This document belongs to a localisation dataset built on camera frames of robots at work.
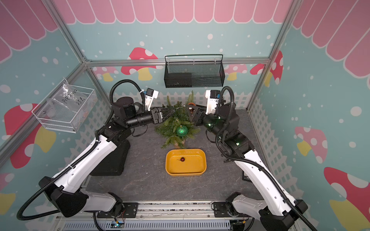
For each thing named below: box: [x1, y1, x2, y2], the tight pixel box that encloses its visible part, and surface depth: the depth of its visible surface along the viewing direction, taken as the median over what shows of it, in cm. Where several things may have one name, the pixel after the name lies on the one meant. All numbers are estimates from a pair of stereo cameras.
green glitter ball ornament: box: [176, 124, 189, 137], surface depth 71 cm
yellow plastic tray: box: [165, 148, 208, 177], surface depth 93 cm
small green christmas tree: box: [154, 90, 201, 150], surface depth 77 cm
